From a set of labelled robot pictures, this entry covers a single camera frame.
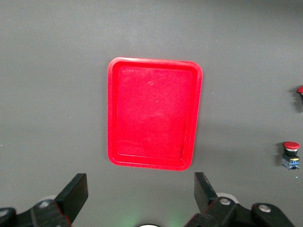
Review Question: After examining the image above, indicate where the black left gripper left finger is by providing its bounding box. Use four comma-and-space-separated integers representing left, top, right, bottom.
16, 173, 89, 227

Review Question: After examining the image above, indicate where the red plastic tray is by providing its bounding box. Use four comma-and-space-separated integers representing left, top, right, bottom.
107, 56, 204, 171

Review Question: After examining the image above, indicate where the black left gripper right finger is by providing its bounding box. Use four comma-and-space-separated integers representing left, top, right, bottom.
184, 172, 294, 227

